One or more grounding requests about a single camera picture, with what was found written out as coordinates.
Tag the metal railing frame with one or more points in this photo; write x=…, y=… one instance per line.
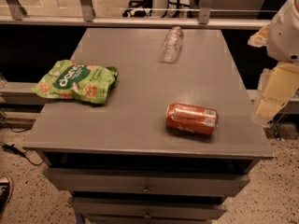
x=207, y=14

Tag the upper grey drawer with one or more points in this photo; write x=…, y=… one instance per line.
x=138, y=182

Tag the green chip bag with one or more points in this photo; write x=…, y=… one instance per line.
x=71, y=80

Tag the clear plastic water bottle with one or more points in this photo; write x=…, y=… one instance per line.
x=172, y=44

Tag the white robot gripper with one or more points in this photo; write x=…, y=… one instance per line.
x=284, y=34

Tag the grey drawer cabinet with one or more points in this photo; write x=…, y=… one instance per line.
x=129, y=132

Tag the grey drawer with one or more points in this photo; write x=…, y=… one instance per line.
x=138, y=182
x=146, y=209

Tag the orange soda can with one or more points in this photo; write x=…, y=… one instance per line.
x=191, y=118

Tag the black shoe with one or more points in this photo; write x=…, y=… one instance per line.
x=6, y=187

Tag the lower grey drawer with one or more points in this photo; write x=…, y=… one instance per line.
x=146, y=209

